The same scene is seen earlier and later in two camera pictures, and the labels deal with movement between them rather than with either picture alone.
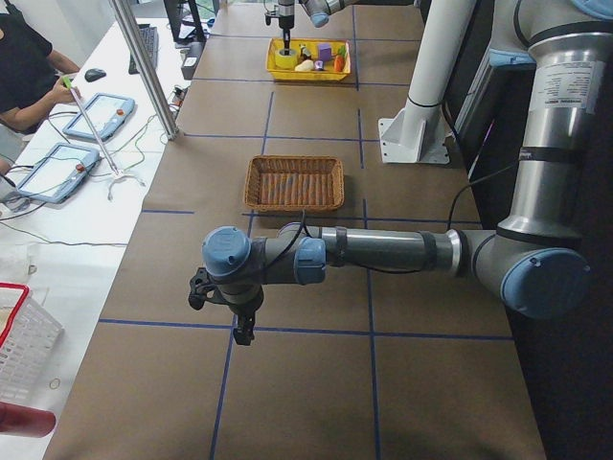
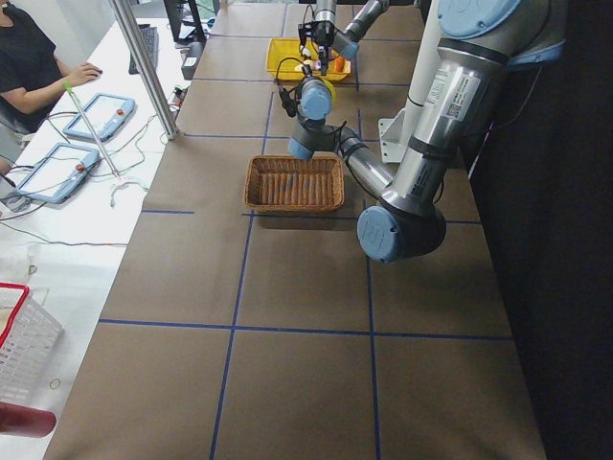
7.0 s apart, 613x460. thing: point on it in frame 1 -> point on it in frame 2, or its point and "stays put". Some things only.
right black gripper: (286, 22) -> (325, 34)
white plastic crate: (29, 340) stays put
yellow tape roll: (285, 62) -> (332, 90)
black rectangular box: (192, 58) stays put
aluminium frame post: (147, 67) stays put
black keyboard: (149, 35) stays put
